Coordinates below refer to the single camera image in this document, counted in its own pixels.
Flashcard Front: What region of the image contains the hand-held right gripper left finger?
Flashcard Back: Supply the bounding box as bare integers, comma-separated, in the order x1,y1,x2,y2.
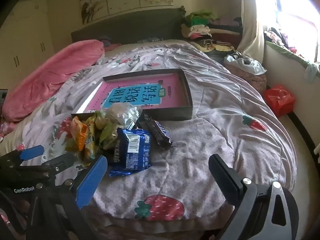
26,154,108,240

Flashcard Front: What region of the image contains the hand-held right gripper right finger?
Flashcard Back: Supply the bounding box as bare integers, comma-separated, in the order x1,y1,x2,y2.
208,154,300,240

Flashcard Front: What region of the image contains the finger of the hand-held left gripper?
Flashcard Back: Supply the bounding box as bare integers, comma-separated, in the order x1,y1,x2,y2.
41,152,78,178
0,144,45,167

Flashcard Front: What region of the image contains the yellow snack packet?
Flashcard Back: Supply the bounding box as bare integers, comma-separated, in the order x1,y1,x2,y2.
81,120,101,166

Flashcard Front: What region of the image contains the blue cookie packet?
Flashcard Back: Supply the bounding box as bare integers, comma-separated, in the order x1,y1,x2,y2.
109,128,152,178

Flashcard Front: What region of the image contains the clear pastry packet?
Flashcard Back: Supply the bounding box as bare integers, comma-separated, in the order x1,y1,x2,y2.
101,102,143,131

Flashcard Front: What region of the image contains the brown chocolate bar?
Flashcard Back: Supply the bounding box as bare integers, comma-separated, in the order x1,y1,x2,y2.
139,114,173,148

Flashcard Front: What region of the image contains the shallow dark cardboard box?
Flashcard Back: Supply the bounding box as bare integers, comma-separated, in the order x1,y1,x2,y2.
71,68,193,122

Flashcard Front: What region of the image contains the strawberry print quilt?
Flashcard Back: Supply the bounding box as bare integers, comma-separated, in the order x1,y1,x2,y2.
0,40,298,240

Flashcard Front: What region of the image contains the pink comforter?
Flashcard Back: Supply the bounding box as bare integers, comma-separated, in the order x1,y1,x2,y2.
2,40,105,123

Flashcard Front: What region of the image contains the pink and blue book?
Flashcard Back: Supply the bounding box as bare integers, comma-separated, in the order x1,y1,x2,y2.
85,76,184,113

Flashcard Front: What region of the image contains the red plastic bag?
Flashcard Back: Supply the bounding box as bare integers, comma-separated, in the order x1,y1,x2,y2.
264,84,296,117

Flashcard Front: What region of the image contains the pink floral fabric bag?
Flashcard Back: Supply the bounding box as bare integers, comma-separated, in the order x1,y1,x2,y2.
229,65,267,98

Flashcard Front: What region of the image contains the cream wardrobe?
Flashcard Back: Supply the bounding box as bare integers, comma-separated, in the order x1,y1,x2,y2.
0,0,55,90

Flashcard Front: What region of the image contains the white plastic bag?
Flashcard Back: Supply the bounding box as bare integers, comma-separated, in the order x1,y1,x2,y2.
223,52,267,75

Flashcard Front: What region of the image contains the folded colourful cloth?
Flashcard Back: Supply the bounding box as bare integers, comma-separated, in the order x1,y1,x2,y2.
99,35,123,49

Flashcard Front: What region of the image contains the green window seat cushion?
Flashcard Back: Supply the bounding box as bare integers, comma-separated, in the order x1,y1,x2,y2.
265,41,320,70

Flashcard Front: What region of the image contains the cream curtain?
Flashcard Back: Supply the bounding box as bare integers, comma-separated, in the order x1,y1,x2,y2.
236,0,279,57

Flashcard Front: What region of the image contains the heap of clothes by window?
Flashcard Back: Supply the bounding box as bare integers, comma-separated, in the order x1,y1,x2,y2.
264,26,320,60

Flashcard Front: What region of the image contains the pile of folded clothes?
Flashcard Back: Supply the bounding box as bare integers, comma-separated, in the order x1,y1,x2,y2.
180,9,244,53

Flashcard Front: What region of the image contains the grey bed headboard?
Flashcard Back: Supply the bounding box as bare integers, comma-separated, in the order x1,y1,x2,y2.
71,7,187,45

